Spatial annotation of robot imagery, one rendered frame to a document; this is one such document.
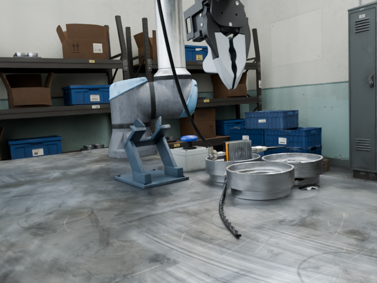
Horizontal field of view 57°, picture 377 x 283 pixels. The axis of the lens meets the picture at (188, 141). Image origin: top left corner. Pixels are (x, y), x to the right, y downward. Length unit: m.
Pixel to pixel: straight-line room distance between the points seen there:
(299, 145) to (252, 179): 3.75
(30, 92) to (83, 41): 0.81
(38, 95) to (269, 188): 3.58
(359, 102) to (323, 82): 0.99
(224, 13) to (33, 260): 0.44
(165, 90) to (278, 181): 0.61
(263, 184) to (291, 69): 4.98
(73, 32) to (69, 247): 3.84
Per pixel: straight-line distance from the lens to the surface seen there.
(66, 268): 0.37
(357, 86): 4.26
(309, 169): 0.61
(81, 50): 4.16
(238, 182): 0.52
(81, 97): 4.12
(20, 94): 3.95
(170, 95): 1.05
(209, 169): 0.65
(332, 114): 5.03
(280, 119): 4.39
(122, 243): 0.40
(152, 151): 1.05
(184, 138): 0.78
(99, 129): 4.70
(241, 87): 5.25
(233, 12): 0.61
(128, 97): 1.03
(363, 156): 4.28
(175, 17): 1.09
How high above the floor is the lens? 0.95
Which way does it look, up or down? 6 degrees down
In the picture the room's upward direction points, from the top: 3 degrees counter-clockwise
